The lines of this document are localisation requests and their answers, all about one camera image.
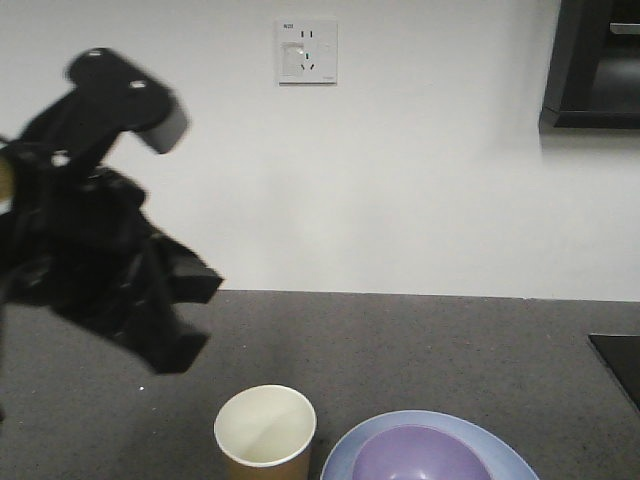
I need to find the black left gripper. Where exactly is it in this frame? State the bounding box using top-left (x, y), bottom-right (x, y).
top-left (1, 167), bottom-right (223, 374)

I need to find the purple plastic bowl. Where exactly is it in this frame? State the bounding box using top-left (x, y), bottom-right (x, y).
top-left (351, 425), bottom-right (491, 479)

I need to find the paper cup brown sleeve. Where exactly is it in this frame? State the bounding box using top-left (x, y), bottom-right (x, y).
top-left (213, 385), bottom-right (317, 479)

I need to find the light blue plate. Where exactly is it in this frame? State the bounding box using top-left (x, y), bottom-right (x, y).
top-left (320, 410), bottom-right (539, 480)

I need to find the black induction cooktop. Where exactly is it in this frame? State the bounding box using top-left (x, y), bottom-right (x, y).
top-left (588, 334), bottom-right (639, 408)

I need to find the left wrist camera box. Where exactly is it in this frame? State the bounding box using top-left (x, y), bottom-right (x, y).
top-left (19, 48), bottom-right (189, 175)

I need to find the white wall power socket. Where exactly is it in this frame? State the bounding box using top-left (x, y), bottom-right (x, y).
top-left (274, 17), bottom-right (338, 86)

